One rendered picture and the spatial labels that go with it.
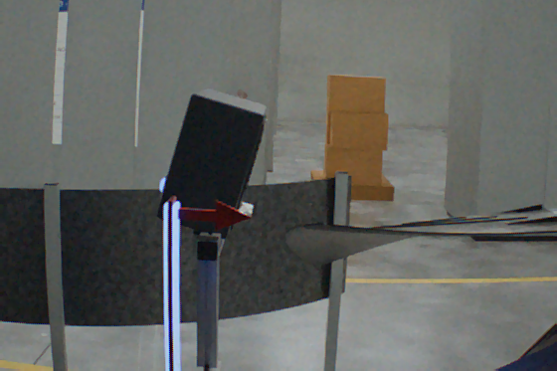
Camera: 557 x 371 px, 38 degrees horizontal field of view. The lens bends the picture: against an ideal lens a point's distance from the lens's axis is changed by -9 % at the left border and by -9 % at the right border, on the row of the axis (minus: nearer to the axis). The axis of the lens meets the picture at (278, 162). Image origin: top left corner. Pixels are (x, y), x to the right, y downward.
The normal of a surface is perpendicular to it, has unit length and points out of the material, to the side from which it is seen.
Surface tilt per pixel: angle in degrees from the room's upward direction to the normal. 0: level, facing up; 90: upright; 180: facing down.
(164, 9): 90
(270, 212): 90
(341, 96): 90
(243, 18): 90
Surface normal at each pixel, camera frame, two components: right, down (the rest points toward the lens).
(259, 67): 0.00, 0.11
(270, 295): 0.63, 0.11
